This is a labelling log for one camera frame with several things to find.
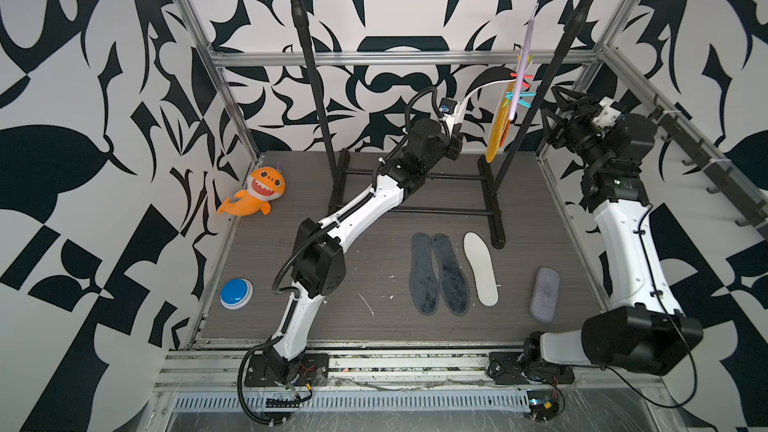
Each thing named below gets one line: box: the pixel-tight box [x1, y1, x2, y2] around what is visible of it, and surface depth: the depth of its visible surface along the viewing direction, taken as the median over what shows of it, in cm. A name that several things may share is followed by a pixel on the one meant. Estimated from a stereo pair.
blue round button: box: [219, 277, 254, 310], surface depth 85 cm
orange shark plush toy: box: [217, 166, 287, 216], surface depth 103 cm
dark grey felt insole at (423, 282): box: [409, 232, 440, 317], surface depth 91 cm
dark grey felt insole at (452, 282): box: [430, 233, 470, 316], surface depth 91 cm
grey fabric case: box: [529, 266, 560, 323], surface depth 85 cm
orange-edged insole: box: [462, 231, 500, 307], surface depth 92 cm
